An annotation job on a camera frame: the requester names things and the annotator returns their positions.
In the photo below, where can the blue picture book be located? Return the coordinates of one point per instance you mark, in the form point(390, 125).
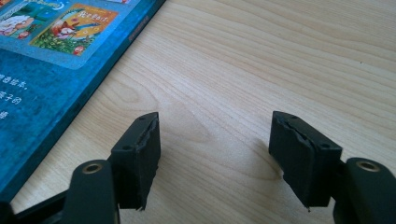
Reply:
point(46, 102)

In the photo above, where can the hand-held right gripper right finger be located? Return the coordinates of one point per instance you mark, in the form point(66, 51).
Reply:
point(303, 168)

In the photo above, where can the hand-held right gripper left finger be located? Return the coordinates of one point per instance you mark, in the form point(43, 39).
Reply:
point(137, 168)

